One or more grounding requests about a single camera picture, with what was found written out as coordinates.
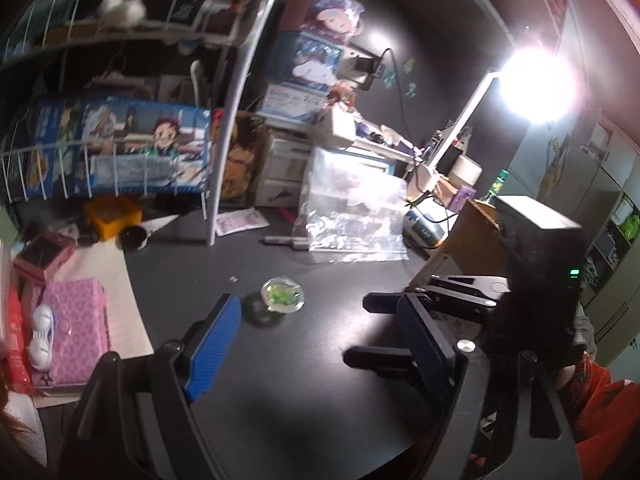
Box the blue anime box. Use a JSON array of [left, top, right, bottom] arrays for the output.
[[22, 96, 212, 200]]

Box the dark pen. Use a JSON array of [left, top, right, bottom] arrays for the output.
[[259, 235, 314, 251]]

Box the white lens case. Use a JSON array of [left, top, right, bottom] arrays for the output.
[[27, 306, 57, 369]]

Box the person's right forearm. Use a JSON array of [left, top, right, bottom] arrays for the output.
[[552, 355, 640, 447]]

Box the purple pack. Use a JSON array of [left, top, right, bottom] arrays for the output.
[[450, 185, 479, 214]]

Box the small figurine set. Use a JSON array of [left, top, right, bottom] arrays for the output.
[[325, 80, 359, 111]]

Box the cardboard box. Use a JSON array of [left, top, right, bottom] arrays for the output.
[[407, 199, 512, 311]]

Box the white paper sheet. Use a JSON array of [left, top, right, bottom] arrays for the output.
[[89, 247, 155, 362]]

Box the small blue device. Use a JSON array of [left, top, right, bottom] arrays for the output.
[[402, 207, 446, 249]]

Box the small pink box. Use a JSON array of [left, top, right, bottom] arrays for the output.
[[12, 232, 79, 286]]

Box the grey cabinet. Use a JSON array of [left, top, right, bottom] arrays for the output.
[[510, 115, 640, 367]]

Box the white pompom charm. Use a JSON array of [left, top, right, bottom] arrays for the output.
[[97, 0, 149, 29]]

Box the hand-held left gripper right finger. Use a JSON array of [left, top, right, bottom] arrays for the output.
[[360, 292, 583, 480]]

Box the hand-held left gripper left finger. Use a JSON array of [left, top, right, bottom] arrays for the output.
[[60, 294, 243, 480]]

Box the black round case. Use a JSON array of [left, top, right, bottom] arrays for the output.
[[120, 225, 150, 252]]

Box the blue character box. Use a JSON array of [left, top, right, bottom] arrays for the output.
[[267, 32, 347, 86]]

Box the white drawer unit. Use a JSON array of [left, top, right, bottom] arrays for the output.
[[255, 127, 322, 209]]

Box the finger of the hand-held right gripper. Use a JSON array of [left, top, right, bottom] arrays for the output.
[[362, 292, 402, 314], [343, 346, 419, 379]]

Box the red tube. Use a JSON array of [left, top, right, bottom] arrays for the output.
[[2, 285, 37, 397]]

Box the clear plastic zip bag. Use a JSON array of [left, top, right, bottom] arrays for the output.
[[298, 146, 410, 265]]

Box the wall power outlet panel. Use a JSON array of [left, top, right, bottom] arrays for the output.
[[345, 42, 390, 92]]

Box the white wire rack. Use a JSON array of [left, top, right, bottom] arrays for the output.
[[0, 0, 293, 247]]

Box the pink patterned pouch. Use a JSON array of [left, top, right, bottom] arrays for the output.
[[32, 277, 111, 389]]

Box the person's hair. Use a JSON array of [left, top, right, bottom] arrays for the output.
[[0, 350, 51, 480]]

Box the orange box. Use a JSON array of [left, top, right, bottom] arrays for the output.
[[82, 195, 144, 242]]

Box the clear green jelly cup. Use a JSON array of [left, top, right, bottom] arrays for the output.
[[261, 277, 306, 315]]

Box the white labelled box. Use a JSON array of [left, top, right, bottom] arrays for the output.
[[260, 82, 332, 124]]

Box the clear snack jar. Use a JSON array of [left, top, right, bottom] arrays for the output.
[[212, 110, 272, 202]]

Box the flat white box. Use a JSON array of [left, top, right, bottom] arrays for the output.
[[327, 107, 417, 162]]

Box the white desk lamp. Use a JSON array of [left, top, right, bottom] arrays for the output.
[[405, 45, 581, 207]]

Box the pink sachet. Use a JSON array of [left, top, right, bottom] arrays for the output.
[[215, 208, 271, 237]]

